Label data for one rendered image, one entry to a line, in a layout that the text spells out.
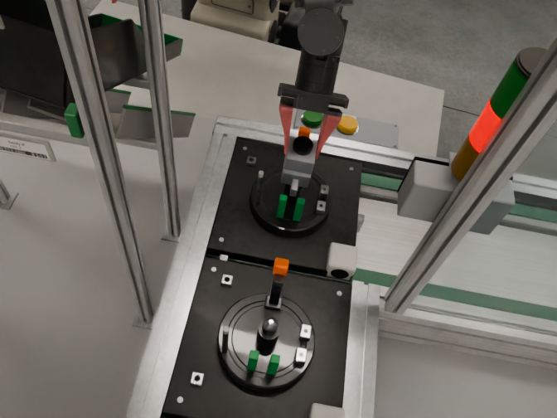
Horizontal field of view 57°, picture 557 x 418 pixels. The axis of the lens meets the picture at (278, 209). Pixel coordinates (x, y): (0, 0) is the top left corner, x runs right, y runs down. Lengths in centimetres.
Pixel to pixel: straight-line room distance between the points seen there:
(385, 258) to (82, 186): 59
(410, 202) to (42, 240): 66
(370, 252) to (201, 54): 66
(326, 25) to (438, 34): 245
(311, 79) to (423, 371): 52
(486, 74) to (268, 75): 187
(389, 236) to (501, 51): 230
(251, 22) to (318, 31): 85
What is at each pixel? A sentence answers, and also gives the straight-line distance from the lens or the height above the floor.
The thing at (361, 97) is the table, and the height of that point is 86.
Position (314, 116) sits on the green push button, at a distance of 103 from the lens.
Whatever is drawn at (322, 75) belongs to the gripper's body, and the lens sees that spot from 75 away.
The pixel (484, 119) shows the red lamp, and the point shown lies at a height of 135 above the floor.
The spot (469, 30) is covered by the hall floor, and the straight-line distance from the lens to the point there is 323.
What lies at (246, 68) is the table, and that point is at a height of 86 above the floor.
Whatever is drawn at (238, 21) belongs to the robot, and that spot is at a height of 80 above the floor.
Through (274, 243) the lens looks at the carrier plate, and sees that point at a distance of 84.
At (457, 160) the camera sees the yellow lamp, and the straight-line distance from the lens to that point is 60.
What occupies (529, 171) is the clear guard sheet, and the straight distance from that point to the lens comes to 58.
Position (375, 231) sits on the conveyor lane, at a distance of 96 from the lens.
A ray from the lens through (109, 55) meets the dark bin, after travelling 61.
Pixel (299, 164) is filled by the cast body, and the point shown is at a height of 110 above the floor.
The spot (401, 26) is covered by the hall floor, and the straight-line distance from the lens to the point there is 308.
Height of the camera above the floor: 170
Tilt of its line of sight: 55 degrees down
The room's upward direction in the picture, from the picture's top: 11 degrees clockwise
